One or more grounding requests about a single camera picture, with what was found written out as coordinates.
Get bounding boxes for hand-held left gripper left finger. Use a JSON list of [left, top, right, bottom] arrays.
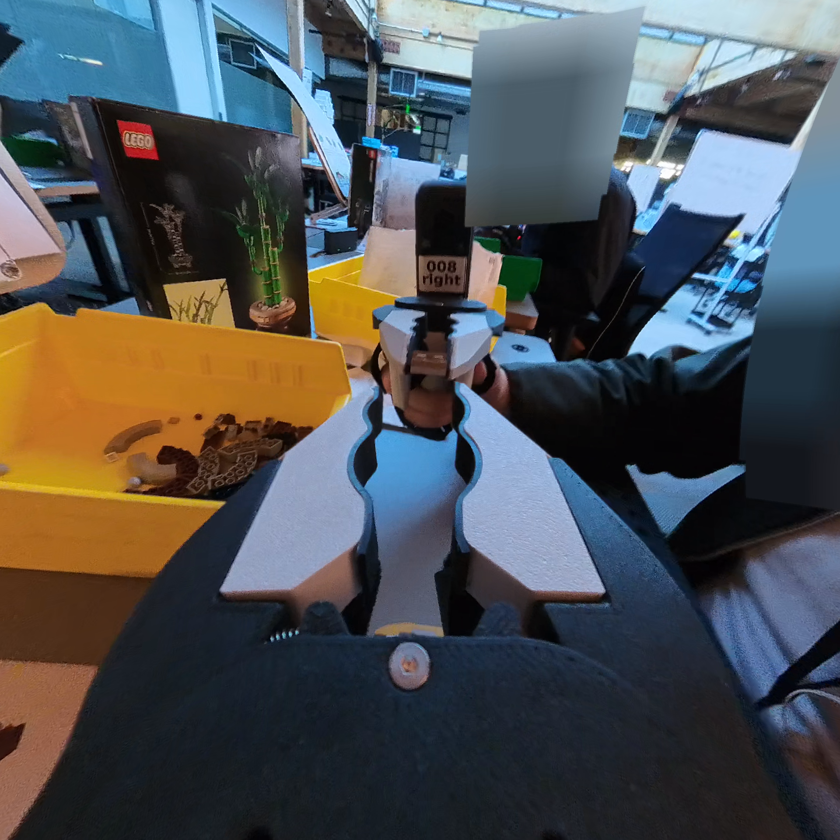
[[220, 386, 385, 635]]

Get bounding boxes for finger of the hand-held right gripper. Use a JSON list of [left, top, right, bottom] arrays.
[[448, 314, 494, 383], [379, 308, 429, 383]]

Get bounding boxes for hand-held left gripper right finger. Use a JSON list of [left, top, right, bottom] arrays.
[[437, 382, 606, 635]]

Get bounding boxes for person's right forearm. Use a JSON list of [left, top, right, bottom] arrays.
[[502, 338, 750, 481]]

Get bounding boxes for grey desk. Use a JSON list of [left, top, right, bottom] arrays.
[[0, 367, 747, 840]]

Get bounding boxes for person's right hand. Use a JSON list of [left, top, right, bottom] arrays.
[[381, 360, 514, 431]]

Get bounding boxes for yellow plastic bin with bags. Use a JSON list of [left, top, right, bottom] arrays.
[[307, 254, 508, 350]]

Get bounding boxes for green plastic bin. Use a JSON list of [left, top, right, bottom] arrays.
[[474, 236, 544, 304]]

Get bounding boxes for pile of loose dark bricks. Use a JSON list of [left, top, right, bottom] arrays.
[[103, 412, 316, 501]]

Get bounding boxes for white tilted panel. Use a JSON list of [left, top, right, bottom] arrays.
[[255, 45, 353, 199]]

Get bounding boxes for black office chair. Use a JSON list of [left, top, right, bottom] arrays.
[[626, 202, 747, 358]]

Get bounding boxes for black bamboo toy set box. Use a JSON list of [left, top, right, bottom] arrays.
[[67, 96, 312, 338]]

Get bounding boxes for white wheeled rack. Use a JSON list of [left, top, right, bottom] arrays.
[[686, 220, 770, 337]]

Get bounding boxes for white board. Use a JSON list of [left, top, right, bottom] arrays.
[[664, 129, 803, 238]]

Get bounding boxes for white curved sheet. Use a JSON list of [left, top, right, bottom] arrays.
[[0, 105, 68, 294]]

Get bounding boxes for black strap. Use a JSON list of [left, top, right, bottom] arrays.
[[753, 616, 840, 711]]

